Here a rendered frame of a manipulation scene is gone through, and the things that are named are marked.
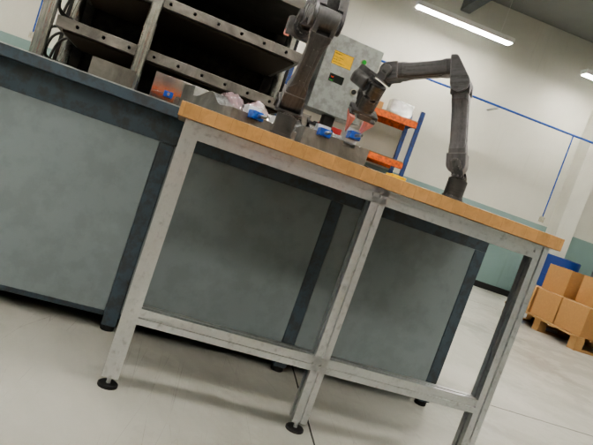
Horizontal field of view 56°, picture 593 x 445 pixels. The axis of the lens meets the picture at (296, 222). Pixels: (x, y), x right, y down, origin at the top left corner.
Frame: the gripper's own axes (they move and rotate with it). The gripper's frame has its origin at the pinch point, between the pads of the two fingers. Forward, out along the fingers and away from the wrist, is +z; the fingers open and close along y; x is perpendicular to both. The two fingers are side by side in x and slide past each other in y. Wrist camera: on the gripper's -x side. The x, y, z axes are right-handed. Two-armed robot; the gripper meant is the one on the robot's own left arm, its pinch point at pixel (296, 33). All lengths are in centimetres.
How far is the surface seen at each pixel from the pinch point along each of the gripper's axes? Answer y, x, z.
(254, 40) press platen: 9, -8, 70
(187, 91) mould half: 30.5, 30.7, 20.3
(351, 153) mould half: -31.9, 34.0, -7.6
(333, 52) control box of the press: -31, -19, 78
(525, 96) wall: -460, -208, 617
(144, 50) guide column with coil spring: 55, 16, 64
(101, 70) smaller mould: 60, 36, 0
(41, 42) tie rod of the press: 95, 29, 60
